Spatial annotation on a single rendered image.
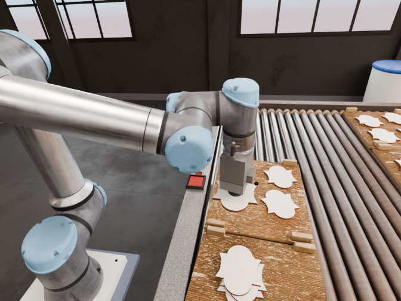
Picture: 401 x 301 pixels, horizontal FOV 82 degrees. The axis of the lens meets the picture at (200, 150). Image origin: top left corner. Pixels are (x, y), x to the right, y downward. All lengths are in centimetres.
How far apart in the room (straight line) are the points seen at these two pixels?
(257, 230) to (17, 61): 76
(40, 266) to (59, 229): 8
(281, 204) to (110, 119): 70
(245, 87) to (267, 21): 342
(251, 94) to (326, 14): 357
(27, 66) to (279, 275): 78
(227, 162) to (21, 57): 46
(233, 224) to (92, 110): 60
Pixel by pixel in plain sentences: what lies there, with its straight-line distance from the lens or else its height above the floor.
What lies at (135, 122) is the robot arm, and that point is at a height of 143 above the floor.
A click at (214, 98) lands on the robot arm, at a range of 48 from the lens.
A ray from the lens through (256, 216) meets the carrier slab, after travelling 86.
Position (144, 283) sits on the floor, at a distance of 182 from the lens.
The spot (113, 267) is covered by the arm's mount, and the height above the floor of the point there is 90.
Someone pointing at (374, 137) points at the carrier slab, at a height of 95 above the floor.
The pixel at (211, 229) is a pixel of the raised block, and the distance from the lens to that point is 78.
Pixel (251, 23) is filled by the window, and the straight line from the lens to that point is 386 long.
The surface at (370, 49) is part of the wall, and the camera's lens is 434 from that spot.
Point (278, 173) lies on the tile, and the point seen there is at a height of 94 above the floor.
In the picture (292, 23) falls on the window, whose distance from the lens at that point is 392.
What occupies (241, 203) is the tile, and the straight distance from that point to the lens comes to 62.
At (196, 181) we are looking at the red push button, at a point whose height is 93.
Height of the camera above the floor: 159
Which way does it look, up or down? 34 degrees down
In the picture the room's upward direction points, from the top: 3 degrees counter-clockwise
